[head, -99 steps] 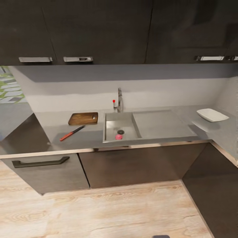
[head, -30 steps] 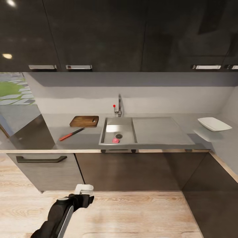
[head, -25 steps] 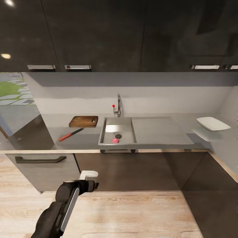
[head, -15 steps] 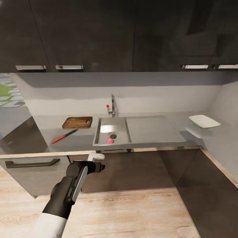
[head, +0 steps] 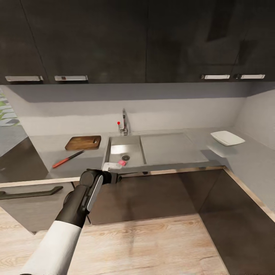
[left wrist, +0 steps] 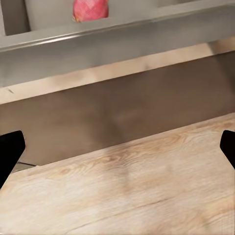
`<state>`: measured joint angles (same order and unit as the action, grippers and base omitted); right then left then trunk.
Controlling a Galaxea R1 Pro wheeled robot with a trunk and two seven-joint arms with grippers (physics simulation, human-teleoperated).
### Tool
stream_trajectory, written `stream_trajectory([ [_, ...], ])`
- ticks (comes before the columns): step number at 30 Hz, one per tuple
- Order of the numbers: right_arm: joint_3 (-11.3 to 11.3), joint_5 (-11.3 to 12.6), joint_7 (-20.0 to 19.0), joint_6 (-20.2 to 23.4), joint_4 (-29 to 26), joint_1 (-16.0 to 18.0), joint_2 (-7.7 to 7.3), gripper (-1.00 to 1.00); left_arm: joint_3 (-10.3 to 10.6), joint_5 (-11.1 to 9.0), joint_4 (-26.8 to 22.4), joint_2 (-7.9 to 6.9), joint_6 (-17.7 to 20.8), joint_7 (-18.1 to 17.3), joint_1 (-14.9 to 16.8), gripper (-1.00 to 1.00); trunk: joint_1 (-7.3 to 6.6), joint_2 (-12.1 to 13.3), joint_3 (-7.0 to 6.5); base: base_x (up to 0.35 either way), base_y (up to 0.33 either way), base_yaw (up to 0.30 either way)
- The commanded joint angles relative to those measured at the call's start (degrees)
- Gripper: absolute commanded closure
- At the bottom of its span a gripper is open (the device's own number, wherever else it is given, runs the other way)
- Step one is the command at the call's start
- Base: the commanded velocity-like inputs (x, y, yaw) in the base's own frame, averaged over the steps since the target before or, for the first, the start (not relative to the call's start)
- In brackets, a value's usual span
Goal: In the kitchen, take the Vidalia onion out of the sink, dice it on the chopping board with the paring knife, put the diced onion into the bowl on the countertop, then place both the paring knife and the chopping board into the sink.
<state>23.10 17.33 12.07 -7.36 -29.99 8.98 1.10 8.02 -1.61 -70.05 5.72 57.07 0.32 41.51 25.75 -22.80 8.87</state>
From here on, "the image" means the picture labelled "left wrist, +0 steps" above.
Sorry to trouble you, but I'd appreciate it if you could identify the vidalia onion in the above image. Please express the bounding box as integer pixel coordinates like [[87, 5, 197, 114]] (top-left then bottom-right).
[[73, 0, 109, 23]]

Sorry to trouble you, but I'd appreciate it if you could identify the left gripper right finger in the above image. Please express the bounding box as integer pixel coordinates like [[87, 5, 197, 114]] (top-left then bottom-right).
[[220, 130, 235, 169]]

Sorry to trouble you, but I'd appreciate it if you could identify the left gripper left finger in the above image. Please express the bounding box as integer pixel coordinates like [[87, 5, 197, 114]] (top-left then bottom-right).
[[0, 130, 25, 189]]

